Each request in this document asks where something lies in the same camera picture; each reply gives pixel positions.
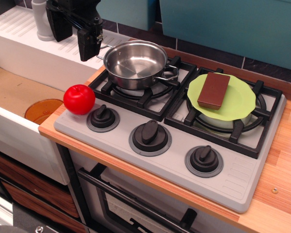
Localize black burner grate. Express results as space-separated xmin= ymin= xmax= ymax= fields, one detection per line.
xmin=89 ymin=56 xmax=197 ymax=121
xmin=164 ymin=67 xmax=285 ymax=159

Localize black left stove knob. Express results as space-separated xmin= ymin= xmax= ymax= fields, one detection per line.
xmin=86 ymin=104 xmax=120 ymax=133

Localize black stove knob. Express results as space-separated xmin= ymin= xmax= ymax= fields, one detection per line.
xmin=86 ymin=104 xmax=120 ymax=133
xmin=185 ymin=145 xmax=224 ymax=178
xmin=129 ymin=119 xmax=172 ymax=157

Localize light green plate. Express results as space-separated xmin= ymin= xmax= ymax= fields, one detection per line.
xmin=187 ymin=74 xmax=256 ymax=121

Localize black right stove knob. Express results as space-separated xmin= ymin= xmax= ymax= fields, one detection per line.
xmin=185 ymin=145 xmax=224 ymax=178

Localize white toy sink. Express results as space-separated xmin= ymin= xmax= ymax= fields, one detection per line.
xmin=0 ymin=5 xmax=134 ymax=186

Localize teal wall cabinet right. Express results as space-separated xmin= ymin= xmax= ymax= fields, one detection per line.
xmin=160 ymin=0 xmax=291 ymax=69

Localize stainless steel pot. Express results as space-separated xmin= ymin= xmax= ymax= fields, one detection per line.
xmin=97 ymin=40 xmax=179 ymax=90

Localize black left burner grate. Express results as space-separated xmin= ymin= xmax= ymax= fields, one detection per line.
xmin=89 ymin=56 xmax=197 ymax=121

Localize grey toy faucet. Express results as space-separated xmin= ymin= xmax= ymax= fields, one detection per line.
xmin=32 ymin=0 xmax=55 ymax=41

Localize black right burner grate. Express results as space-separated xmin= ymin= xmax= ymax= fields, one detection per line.
xmin=164 ymin=67 xmax=285 ymax=159

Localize black middle stove knob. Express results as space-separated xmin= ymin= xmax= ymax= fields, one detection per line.
xmin=129 ymin=119 xmax=172 ymax=157

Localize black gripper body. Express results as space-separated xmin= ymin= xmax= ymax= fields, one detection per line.
xmin=46 ymin=0 xmax=103 ymax=34

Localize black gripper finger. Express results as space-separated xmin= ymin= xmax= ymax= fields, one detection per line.
xmin=46 ymin=5 xmax=73 ymax=42
xmin=77 ymin=29 xmax=102 ymax=61

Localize grey toy stove top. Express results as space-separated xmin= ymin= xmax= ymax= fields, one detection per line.
xmin=53 ymin=58 xmax=287 ymax=214

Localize wooden drawer fronts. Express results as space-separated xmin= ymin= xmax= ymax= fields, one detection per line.
xmin=0 ymin=152 xmax=86 ymax=233

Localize brown chocolate bar block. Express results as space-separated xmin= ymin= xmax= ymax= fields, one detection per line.
xmin=197 ymin=72 xmax=230 ymax=110

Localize red toy apple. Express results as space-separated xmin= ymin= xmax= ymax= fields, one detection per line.
xmin=63 ymin=84 xmax=96 ymax=115

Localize black oven door handle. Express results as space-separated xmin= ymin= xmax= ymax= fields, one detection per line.
xmin=77 ymin=164 xmax=197 ymax=233

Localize orange plastic bowl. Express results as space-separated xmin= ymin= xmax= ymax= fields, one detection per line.
xmin=24 ymin=99 xmax=63 ymax=125

